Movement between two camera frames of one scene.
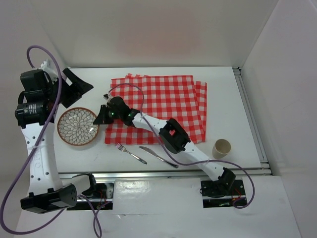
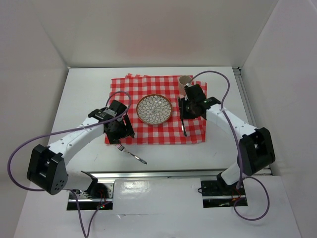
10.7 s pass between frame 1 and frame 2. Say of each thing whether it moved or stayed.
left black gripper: moved
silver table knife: moved
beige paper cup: moved
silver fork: stayed
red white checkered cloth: stayed
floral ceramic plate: moved
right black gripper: moved
